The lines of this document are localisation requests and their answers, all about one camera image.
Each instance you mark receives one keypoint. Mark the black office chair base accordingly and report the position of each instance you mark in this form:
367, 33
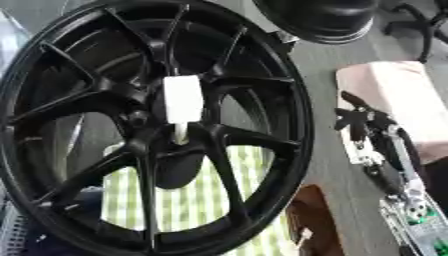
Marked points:
426, 23

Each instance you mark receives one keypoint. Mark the brown cardboard box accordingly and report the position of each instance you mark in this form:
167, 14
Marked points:
318, 216

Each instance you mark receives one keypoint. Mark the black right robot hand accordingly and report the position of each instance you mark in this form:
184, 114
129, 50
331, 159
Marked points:
382, 133

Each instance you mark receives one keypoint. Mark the black round wheel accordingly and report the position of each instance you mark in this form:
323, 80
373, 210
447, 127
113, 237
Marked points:
318, 20

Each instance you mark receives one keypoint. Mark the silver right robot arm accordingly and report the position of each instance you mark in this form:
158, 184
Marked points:
417, 216

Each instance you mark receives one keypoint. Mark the grey perforated crate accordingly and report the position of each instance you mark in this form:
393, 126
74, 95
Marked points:
11, 230

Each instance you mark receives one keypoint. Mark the black spoked wheel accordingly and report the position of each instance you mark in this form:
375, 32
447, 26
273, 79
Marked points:
230, 196

